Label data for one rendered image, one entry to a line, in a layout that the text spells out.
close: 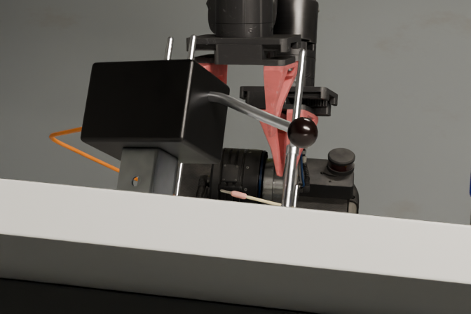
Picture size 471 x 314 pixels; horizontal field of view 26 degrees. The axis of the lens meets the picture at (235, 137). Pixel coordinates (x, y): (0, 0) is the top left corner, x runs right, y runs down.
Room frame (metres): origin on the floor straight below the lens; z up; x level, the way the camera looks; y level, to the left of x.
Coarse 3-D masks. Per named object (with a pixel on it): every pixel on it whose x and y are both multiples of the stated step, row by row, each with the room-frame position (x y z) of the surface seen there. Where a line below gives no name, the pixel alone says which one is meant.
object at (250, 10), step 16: (224, 0) 0.88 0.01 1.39; (240, 0) 0.87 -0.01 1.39; (256, 0) 0.87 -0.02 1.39; (272, 0) 0.89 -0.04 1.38; (224, 16) 0.87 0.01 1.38; (240, 16) 0.86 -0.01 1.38; (256, 16) 0.87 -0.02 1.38; (272, 16) 0.88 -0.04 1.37; (224, 32) 0.86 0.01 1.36; (240, 32) 0.86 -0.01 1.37; (256, 32) 0.86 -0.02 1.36; (272, 32) 0.88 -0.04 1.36; (208, 48) 0.86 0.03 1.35; (272, 48) 0.84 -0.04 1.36; (288, 48) 0.84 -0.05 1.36
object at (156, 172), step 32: (96, 64) 0.42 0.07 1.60; (128, 64) 0.41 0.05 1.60; (160, 64) 0.41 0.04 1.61; (192, 64) 0.40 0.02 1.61; (96, 96) 0.41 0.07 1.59; (128, 96) 0.40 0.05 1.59; (160, 96) 0.39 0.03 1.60; (192, 96) 0.39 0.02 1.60; (224, 96) 0.40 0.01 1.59; (96, 128) 0.39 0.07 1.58; (128, 128) 0.39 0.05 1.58; (160, 128) 0.38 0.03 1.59; (192, 128) 0.38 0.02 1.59; (224, 128) 0.41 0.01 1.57; (288, 128) 0.37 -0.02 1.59; (128, 160) 0.38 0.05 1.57; (160, 160) 0.38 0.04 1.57; (192, 160) 0.39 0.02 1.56; (160, 192) 0.37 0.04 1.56
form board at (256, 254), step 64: (0, 192) 0.25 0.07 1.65; (64, 192) 0.25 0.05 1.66; (128, 192) 0.25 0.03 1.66; (0, 256) 0.28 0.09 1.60; (64, 256) 0.26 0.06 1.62; (128, 256) 0.25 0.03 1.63; (192, 256) 0.23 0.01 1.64; (256, 256) 0.23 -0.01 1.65; (320, 256) 0.23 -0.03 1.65; (384, 256) 0.23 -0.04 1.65; (448, 256) 0.23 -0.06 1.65
